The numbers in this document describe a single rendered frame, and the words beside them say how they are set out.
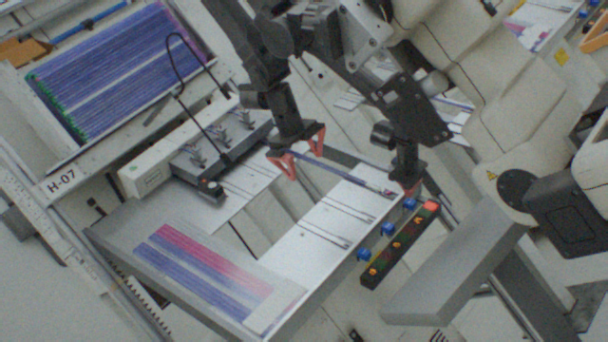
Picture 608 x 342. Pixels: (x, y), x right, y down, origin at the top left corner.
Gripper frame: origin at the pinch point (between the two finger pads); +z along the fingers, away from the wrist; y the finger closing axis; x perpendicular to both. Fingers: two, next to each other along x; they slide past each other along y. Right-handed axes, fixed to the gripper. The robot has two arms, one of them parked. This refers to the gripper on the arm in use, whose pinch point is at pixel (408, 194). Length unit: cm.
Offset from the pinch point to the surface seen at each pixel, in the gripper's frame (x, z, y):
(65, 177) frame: -80, -11, 55
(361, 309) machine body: -8.5, 42.1, 15.0
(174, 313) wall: -138, 145, 16
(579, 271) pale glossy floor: 35, 67, -57
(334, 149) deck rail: -32.1, 3.5, -7.8
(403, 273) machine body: -6.7, 44.4, -5.8
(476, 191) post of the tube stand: 4.2, 23.2, -32.7
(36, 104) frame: -91, -29, 49
